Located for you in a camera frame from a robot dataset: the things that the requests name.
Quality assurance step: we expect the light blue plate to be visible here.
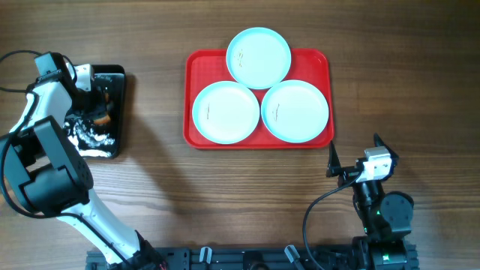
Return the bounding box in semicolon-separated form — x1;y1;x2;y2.
191;81;260;145
226;27;292;90
260;79;329;143

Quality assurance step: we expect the green and orange sponge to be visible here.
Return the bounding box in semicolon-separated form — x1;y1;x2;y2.
92;93;114;125

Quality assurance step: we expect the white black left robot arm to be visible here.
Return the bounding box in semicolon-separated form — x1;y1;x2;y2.
1;52;167;269

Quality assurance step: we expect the black water tray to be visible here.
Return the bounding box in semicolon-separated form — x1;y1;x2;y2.
64;64;127;159

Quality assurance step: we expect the red serving tray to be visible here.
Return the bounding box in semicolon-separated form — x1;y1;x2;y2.
183;48;335;150

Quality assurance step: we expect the light blue plate back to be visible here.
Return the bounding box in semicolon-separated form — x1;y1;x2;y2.
226;27;292;90

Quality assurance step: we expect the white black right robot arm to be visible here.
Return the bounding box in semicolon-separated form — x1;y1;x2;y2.
326;134;419;269

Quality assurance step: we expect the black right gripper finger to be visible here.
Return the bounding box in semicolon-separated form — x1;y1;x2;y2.
326;141;341;178
373;133;392;153

